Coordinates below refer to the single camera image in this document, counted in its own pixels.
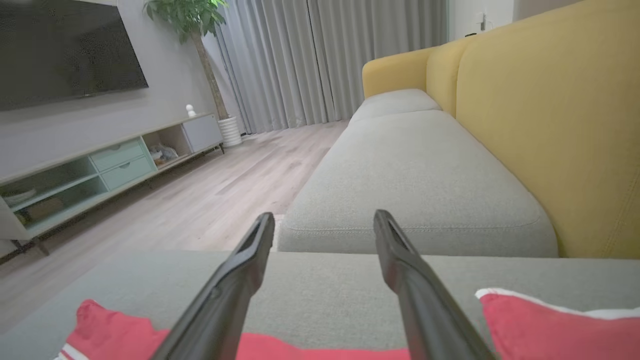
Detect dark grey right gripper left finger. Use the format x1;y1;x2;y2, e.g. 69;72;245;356
150;212;276;360

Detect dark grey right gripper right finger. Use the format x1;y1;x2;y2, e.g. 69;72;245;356
373;209;496;360

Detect red white basketball jersey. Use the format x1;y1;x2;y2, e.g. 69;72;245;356
54;298;412;360

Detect red shorts with Bulls print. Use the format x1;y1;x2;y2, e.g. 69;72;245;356
475;287;640;360

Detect large grey sofa seat cushion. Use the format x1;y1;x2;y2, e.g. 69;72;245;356
277;110;559;258

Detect mint green cabinet drawer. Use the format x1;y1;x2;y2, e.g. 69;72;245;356
90;139;147;172
100;156;156;191

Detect grey crumpled bag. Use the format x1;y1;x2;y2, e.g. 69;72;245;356
148;143;179;167

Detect white ribbed plant pot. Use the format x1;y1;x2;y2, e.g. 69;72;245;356
218;116;243;148

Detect grey media cabinet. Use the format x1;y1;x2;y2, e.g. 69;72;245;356
0;112;225;263

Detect brown woven box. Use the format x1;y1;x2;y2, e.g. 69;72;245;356
25;197;65;222

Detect small grey sofa seat cushion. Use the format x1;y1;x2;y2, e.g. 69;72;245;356
348;88;443;126

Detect large yellow sofa back cushion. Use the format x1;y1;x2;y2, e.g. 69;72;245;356
456;0;640;259

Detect white shallow bowl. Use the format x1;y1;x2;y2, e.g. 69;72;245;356
2;188;37;205

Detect medium yellow sofa back cushion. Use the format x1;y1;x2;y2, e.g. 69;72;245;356
426;36;473;118

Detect small yellow sofa back cushion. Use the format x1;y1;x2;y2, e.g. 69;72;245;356
362;46;438;99

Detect grey pleated curtain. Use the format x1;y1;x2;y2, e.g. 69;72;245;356
215;0;449;135

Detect indoor tree plant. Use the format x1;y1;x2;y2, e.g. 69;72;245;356
143;0;231;121

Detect black flat screen television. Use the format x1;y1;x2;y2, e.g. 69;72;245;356
0;0;149;112

